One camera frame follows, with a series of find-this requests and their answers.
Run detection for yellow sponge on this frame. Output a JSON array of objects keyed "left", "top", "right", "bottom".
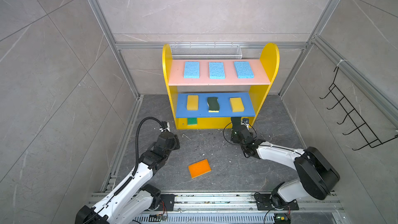
[
  {"left": 187, "top": 95, "right": 199, "bottom": 111},
  {"left": 230, "top": 97, "right": 245, "bottom": 113}
]

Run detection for dark green sponge curved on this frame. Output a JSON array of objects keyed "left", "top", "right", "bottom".
[{"left": 207, "top": 97, "right": 220, "bottom": 113}]

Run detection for blue sponge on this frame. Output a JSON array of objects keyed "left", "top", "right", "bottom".
[
  {"left": 209, "top": 62, "right": 226, "bottom": 79},
  {"left": 183, "top": 61, "right": 200, "bottom": 79}
]

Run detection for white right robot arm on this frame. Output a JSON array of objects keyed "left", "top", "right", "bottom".
[{"left": 228, "top": 117, "right": 341, "bottom": 209}]

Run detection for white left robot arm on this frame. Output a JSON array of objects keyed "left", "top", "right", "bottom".
[{"left": 75, "top": 130, "right": 180, "bottom": 224}]

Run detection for yellow shelf unit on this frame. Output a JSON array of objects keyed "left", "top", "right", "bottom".
[{"left": 162, "top": 43, "right": 280, "bottom": 130}]

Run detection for orange sponge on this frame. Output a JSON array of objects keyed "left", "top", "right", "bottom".
[{"left": 188, "top": 159, "right": 211, "bottom": 178}]

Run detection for black corrugated cable conduit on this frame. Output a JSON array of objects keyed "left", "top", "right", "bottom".
[{"left": 113, "top": 117, "right": 167, "bottom": 197}]

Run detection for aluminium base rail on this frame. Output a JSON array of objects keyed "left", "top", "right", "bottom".
[{"left": 113, "top": 191, "right": 350, "bottom": 224}]

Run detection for black wire hook rack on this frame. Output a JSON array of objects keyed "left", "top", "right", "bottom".
[{"left": 319, "top": 66, "right": 398, "bottom": 151}]

